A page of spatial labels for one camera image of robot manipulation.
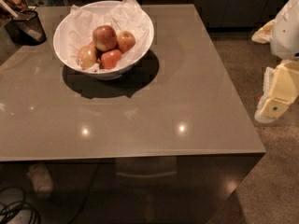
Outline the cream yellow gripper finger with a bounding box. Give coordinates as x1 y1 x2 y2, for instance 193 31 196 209
255 60 299 123

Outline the red apple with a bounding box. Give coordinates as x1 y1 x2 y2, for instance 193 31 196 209
101 49 122 69
93 25 117 52
117 31 135 53

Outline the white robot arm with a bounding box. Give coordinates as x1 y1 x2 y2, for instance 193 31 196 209
251 0 299 123

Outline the left yellowish apple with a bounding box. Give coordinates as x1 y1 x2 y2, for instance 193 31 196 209
76 45 97 70

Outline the white crumpled paper liner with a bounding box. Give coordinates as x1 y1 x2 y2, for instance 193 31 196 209
66 0 154 71

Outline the white object under table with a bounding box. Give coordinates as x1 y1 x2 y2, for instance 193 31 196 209
27 163 53 199

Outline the black mesh basket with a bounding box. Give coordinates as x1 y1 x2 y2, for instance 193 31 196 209
12 10 47 46

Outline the black cable on floor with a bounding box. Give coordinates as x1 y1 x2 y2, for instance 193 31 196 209
0 185 42 224

